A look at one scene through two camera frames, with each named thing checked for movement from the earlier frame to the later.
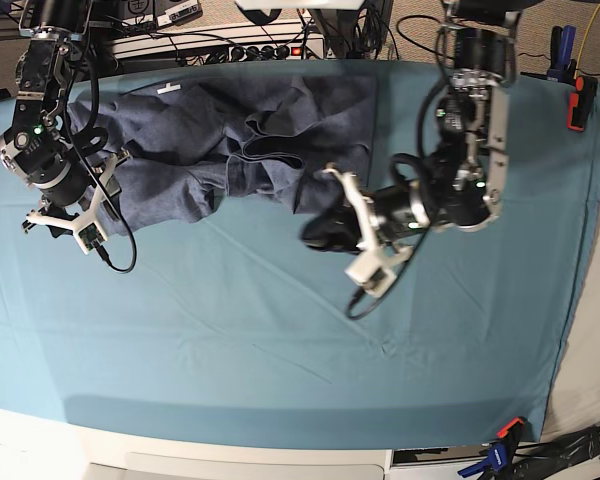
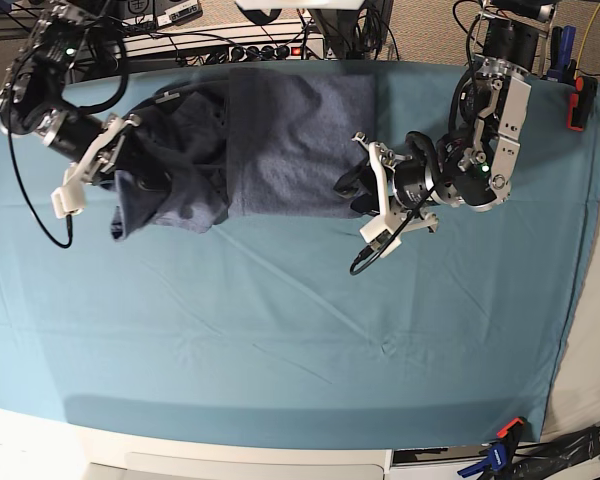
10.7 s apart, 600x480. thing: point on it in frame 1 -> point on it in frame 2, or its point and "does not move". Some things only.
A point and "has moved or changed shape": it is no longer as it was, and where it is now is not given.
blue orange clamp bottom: [499, 452] does not move
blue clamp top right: [562, 67] does not move
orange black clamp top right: [580, 101] does not move
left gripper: [71, 198] -> [84, 140]
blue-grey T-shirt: [192, 145] has moved or changed shape
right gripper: [387, 213] -> [406, 185]
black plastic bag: [537, 460] does not move
